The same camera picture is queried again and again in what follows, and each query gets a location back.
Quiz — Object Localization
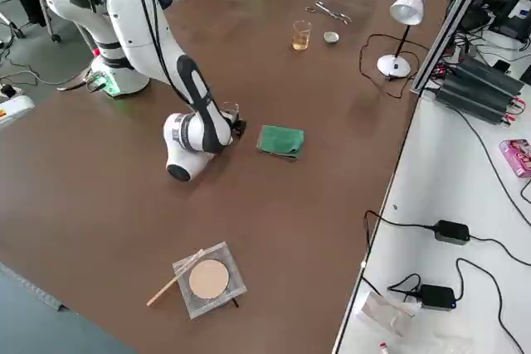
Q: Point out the wooden test tube clamp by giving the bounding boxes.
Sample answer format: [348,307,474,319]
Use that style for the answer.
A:
[145,248,207,308]

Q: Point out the metal crucible tongs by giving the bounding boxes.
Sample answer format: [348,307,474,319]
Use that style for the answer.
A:
[304,0,353,26]

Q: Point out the square wire gauze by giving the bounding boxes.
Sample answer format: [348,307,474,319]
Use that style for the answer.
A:
[172,240,248,320]

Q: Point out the black power adapter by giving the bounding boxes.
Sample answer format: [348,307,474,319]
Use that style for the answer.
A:
[434,220,471,246]
[418,284,457,312]

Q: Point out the pink printed box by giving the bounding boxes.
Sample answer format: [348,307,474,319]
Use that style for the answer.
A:
[499,138,531,179]

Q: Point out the black power cable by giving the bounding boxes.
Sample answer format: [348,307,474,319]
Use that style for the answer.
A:
[454,257,527,354]
[363,210,437,266]

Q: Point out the black lamp cable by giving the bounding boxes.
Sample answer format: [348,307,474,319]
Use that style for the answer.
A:
[358,33,428,100]

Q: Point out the aluminium frame post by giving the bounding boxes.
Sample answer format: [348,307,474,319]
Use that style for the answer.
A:
[410,0,503,100]

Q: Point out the black power supply unit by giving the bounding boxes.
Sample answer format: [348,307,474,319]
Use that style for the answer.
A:
[455,55,526,96]
[434,73,518,125]

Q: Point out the green folded cloth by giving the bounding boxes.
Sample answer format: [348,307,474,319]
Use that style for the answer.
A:
[256,124,306,162]

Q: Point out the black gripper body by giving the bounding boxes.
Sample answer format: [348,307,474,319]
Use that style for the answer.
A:
[230,119,248,140]

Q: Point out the clear plastic bag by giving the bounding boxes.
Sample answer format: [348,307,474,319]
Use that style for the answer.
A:
[358,290,420,337]

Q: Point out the white desk lamp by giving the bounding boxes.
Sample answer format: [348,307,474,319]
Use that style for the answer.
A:
[376,0,429,79]

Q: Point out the small glass beaker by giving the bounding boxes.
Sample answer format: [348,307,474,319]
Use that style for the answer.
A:
[222,100,241,123]

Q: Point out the glass beaker yellow liquid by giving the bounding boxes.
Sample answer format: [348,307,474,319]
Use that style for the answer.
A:
[291,19,313,51]

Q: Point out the white box orange label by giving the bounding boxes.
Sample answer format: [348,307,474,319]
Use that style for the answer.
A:
[0,95,35,129]

